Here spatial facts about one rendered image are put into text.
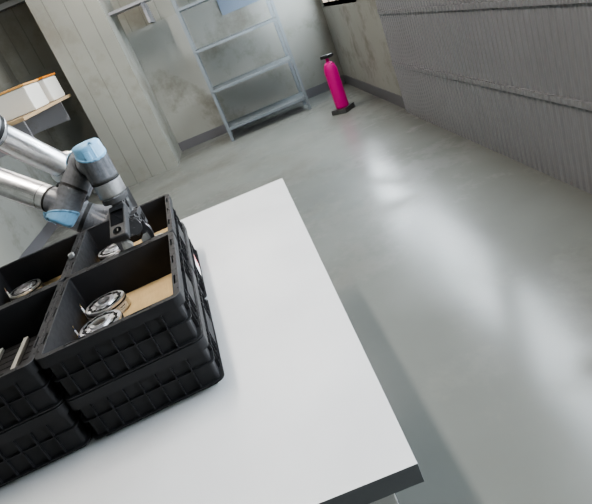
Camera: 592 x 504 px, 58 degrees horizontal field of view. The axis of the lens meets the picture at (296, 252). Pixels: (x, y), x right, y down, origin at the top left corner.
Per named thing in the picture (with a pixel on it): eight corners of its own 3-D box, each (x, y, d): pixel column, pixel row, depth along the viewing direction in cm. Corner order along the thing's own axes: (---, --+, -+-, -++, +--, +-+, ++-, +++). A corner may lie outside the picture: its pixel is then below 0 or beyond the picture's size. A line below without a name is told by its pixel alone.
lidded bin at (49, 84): (35, 108, 624) (22, 85, 613) (67, 94, 623) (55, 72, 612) (22, 114, 580) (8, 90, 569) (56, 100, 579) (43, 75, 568)
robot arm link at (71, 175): (55, 180, 149) (65, 182, 140) (70, 143, 150) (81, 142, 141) (82, 191, 154) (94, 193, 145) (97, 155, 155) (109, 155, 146)
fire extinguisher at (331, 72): (358, 108, 588) (340, 50, 562) (335, 117, 589) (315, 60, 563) (352, 104, 613) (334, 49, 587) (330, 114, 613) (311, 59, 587)
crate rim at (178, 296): (69, 286, 138) (64, 279, 137) (177, 238, 140) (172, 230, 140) (39, 372, 102) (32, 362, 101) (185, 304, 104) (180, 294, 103)
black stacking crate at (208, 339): (108, 348, 147) (86, 313, 142) (210, 301, 149) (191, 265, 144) (94, 447, 110) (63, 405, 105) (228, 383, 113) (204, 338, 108)
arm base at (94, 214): (105, 240, 204) (79, 230, 201) (119, 204, 202) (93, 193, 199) (100, 250, 190) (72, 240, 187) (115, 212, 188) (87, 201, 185)
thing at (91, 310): (88, 304, 137) (87, 302, 137) (125, 286, 138) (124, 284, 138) (84, 322, 128) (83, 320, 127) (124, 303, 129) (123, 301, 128)
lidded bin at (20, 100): (17, 116, 563) (3, 93, 552) (51, 102, 563) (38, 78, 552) (1, 124, 520) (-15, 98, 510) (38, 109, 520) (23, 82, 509)
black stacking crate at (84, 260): (192, 268, 145) (173, 232, 140) (88, 315, 142) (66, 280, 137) (184, 224, 181) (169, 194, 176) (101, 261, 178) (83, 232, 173)
